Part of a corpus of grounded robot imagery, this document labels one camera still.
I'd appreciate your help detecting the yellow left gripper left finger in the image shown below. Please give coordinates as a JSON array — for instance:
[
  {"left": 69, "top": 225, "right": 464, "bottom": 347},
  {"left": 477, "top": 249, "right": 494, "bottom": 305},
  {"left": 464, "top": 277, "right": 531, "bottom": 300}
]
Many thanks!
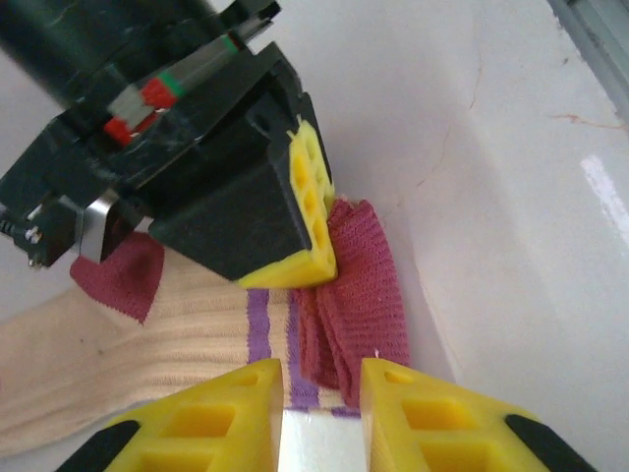
[{"left": 62, "top": 357, "right": 285, "bottom": 472}]

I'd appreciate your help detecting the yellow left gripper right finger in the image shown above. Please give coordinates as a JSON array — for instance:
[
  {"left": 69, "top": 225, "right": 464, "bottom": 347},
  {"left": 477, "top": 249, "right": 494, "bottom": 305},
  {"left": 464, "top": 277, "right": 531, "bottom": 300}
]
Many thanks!
[{"left": 360, "top": 357, "right": 600, "bottom": 472}]

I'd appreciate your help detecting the beige red striped sock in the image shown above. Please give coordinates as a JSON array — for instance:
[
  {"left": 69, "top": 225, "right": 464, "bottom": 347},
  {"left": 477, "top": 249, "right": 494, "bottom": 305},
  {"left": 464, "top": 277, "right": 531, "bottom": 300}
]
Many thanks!
[{"left": 0, "top": 195, "right": 413, "bottom": 451}]

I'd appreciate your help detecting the white table mat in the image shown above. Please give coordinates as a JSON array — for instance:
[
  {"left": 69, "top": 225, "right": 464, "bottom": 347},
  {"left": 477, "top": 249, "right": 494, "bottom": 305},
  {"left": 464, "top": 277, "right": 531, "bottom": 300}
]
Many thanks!
[{"left": 0, "top": 0, "right": 476, "bottom": 472}]

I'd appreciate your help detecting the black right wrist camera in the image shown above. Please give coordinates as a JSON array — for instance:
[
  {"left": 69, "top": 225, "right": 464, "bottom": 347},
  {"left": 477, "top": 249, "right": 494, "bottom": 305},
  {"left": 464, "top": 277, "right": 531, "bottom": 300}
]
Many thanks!
[{"left": 0, "top": 184, "right": 151, "bottom": 270}]

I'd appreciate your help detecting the aluminium side rail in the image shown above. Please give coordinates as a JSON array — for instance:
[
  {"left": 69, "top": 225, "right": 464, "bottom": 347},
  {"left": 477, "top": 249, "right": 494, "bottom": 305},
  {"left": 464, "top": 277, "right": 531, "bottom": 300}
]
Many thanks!
[{"left": 546, "top": 0, "right": 629, "bottom": 118}]

